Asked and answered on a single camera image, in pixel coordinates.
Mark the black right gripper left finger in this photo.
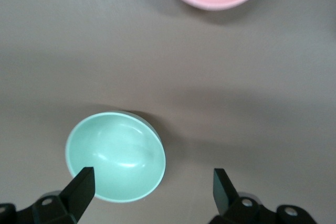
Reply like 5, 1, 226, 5
0, 166, 95, 224

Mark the pale green bowl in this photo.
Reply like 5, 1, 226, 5
65, 111, 167, 203

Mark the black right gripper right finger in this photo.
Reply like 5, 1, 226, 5
208, 167, 315, 224

